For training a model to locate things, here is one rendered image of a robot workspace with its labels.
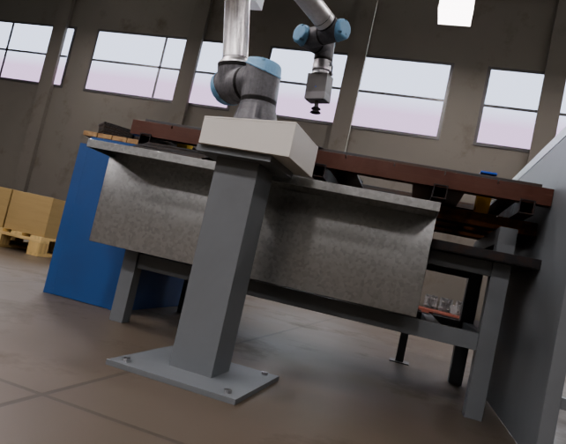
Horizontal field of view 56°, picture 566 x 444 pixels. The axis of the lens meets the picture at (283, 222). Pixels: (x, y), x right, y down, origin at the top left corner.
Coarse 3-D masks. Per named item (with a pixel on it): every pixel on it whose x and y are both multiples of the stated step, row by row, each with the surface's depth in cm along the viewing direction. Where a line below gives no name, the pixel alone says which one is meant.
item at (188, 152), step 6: (138, 144) 203; (144, 144) 202; (150, 144) 202; (156, 144) 201; (162, 144) 200; (156, 150) 201; (162, 150) 200; (168, 150) 200; (174, 150) 199; (180, 150) 199; (186, 150) 198; (192, 150) 197; (186, 156) 197; (192, 156) 197; (198, 156) 196; (204, 156) 196
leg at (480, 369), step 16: (496, 240) 189; (512, 240) 185; (496, 272) 185; (496, 288) 185; (496, 304) 184; (480, 320) 188; (496, 320) 184; (480, 336) 184; (496, 336) 183; (480, 352) 184; (480, 368) 183; (480, 384) 182; (464, 400) 189; (480, 400) 182; (464, 416) 182; (480, 416) 181
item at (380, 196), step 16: (96, 144) 198; (112, 144) 197; (144, 160) 215; (160, 160) 214; (176, 160) 190; (192, 160) 189; (208, 160) 188; (272, 176) 182; (304, 192) 199; (320, 192) 197; (336, 192) 176; (352, 192) 175; (368, 192) 174; (384, 192) 172; (400, 208) 190; (416, 208) 189; (432, 208) 168
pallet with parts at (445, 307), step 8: (432, 296) 764; (424, 304) 769; (432, 304) 765; (440, 304) 763; (448, 304) 758; (456, 304) 734; (424, 312) 712; (432, 312) 708; (440, 312) 706; (448, 312) 756; (456, 312) 730
